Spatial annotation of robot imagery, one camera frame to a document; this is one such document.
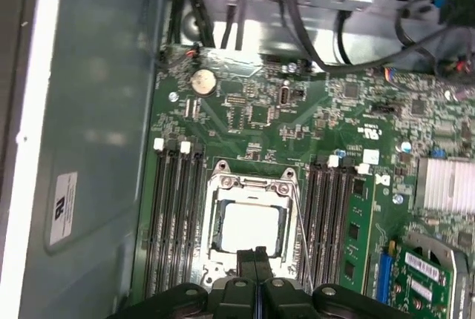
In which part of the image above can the green motherboard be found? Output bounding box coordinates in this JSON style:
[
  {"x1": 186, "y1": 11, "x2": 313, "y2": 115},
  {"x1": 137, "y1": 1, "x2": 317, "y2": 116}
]
[{"x1": 142, "y1": 46, "x2": 475, "y2": 319}]

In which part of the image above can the CPU socket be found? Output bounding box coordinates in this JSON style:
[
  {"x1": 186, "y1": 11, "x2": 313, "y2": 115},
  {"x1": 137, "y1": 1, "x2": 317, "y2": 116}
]
[{"x1": 200, "y1": 159, "x2": 300, "y2": 290}]

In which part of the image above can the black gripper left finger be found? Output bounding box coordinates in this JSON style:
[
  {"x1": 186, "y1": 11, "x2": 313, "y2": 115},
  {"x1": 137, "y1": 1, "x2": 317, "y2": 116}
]
[{"x1": 114, "y1": 246, "x2": 259, "y2": 319}]

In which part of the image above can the internal USB port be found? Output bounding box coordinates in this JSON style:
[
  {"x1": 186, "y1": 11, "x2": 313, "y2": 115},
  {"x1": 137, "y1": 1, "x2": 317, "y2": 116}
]
[{"x1": 277, "y1": 79, "x2": 293, "y2": 108}]

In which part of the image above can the silver finned heat sink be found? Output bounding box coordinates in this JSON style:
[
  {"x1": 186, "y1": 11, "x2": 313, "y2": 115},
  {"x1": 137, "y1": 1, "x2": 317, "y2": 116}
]
[{"x1": 415, "y1": 157, "x2": 475, "y2": 211}]

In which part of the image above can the silver square CPU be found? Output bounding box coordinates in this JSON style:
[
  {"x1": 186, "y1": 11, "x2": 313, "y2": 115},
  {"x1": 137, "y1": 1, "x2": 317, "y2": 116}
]
[{"x1": 221, "y1": 202, "x2": 283, "y2": 255}]

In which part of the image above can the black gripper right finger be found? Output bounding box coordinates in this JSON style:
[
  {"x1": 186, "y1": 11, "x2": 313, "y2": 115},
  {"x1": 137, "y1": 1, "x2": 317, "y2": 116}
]
[{"x1": 255, "y1": 246, "x2": 405, "y2": 319}]

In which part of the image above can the blue expansion slot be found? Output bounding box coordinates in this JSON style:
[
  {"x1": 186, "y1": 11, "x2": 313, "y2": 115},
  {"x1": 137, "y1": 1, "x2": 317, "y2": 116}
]
[{"x1": 377, "y1": 246, "x2": 393, "y2": 305}]

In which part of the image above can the white warning sticker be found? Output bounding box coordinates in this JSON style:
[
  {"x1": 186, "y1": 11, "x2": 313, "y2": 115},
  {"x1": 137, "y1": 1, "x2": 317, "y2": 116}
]
[{"x1": 49, "y1": 171, "x2": 79, "y2": 246}]

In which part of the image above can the silver metal drive cage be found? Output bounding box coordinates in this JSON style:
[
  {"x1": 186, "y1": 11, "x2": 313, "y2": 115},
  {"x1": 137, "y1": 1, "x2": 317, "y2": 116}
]
[{"x1": 174, "y1": 0, "x2": 475, "y2": 66}]

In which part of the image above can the thin black cable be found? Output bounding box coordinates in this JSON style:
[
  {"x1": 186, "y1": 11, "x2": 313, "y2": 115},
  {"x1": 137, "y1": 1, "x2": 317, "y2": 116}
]
[{"x1": 336, "y1": 10, "x2": 353, "y2": 65}]

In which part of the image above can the thick black cable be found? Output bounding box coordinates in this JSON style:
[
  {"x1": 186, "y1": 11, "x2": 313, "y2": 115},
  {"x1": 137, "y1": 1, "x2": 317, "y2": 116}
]
[{"x1": 278, "y1": 0, "x2": 475, "y2": 74}]

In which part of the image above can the round silver coin battery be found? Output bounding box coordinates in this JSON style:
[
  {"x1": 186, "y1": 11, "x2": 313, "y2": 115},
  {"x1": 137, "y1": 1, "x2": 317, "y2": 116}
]
[{"x1": 189, "y1": 69, "x2": 217, "y2": 96}]

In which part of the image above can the black open PC case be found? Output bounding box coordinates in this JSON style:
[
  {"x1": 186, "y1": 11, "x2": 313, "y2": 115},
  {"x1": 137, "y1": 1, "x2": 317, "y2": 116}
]
[{"x1": 0, "y1": 0, "x2": 475, "y2": 319}]

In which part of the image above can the black RAM slot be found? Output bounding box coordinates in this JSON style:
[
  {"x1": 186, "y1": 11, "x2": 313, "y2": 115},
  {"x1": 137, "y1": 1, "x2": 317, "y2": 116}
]
[
  {"x1": 319, "y1": 154, "x2": 340, "y2": 293},
  {"x1": 173, "y1": 142, "x2": 193, "y2": 291},
  {"x1": 145, "y1": 139, "x2": 165, "y2": 296},
  {"x1": 160, "y1": 139, "x2": 180, "y2": 294},
  {"x1": 332, "y1": 155, "x2": 354, "y2": 294},
  {"x1": 186, "y1": 144, "x2": 205, "y2": 287},
  {"x1": 304, "y1": 161, "x2": 324, "y2": 292}
]

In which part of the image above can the black braided cable bundle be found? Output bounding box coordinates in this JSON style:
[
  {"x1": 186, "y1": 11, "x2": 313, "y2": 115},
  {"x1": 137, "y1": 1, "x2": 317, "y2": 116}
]
[{"x1": 172, "y1": 0, "x2": 216, "y2": 47}]

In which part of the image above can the green RAM stick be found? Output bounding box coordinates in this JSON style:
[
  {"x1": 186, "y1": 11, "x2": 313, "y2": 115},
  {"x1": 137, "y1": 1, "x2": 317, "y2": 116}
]
[{"x1": 347, "y1": 174, "x2": 375, "y2": 296}]

